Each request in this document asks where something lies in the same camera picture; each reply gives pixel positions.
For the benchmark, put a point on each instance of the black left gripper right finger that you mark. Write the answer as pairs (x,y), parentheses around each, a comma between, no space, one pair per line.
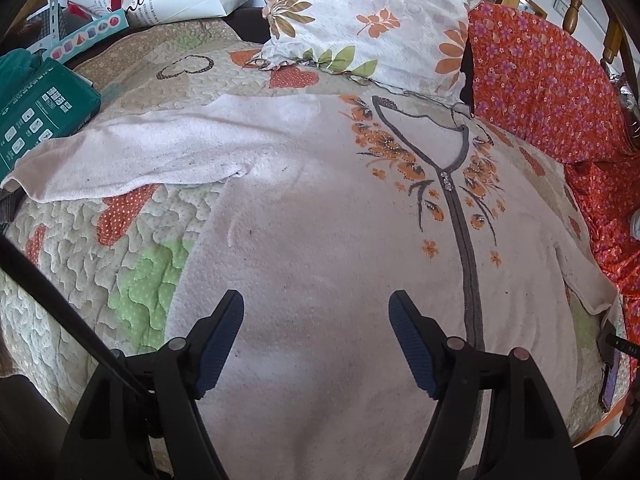
(454,374)

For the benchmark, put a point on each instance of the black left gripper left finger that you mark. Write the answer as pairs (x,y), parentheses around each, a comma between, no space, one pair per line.
(161,391)

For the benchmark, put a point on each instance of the pale pink embroidered sweater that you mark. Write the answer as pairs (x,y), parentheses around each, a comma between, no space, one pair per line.
(328,205)

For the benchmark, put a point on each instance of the person's right hand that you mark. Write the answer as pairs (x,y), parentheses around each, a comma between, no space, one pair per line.
(631,402)

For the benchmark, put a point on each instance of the heart patterned quilted bedspread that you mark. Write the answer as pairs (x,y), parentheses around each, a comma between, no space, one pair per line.
(118,260)

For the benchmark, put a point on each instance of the red floral fabric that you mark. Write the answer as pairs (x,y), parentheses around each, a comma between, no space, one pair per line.
(536,81)

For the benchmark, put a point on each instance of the teal plastic package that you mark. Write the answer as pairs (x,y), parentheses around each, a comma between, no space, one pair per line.
(40,100)

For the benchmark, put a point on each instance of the white floral pillow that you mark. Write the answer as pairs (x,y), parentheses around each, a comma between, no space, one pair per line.
(404,46)

